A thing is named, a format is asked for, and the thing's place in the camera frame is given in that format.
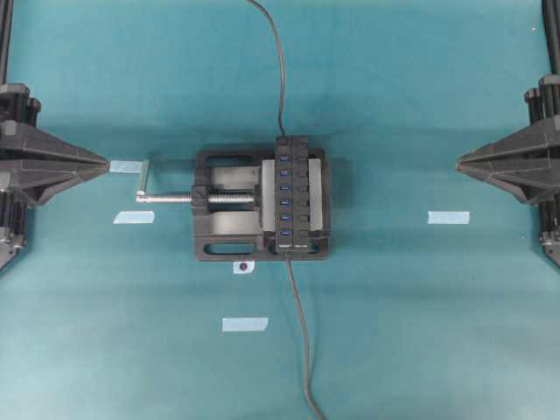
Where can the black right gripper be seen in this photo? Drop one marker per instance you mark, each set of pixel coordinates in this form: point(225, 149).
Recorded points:
point(541, 136)

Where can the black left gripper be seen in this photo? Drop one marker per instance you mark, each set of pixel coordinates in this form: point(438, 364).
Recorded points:
point(20, 139)

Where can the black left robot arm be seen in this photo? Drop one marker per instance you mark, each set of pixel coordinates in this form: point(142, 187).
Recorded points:
point(35, 165)

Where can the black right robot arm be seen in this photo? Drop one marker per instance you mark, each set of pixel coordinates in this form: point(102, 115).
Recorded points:
point(526, 163)

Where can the black multi-port USB hub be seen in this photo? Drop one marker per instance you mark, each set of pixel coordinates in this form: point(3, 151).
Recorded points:
point(292, 194)

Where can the blue tape strip top left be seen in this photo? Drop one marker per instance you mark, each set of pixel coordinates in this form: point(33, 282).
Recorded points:
point(125, 166)

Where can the blue tape strip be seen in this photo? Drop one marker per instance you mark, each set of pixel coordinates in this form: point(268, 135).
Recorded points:
point(125, 166)
point(449, 217)
point(245, 324)

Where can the blue tape strip mid left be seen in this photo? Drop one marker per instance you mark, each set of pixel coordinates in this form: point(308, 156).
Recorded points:
point(134, 217)

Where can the blue tape strip right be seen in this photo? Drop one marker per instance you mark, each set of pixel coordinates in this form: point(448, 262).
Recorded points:
point(449, 217)

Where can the silver vise screw with crank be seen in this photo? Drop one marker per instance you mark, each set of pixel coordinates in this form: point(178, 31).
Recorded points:
point(142, 197)

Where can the black bench vise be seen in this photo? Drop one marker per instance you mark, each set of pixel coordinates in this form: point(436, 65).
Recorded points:
point(238, 232)

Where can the white sticker with red dot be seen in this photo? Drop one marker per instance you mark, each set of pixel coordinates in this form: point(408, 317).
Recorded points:
point(243, 267)

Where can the blue tape strip bottom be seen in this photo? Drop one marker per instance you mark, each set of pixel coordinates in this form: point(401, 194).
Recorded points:
point(245, 324)

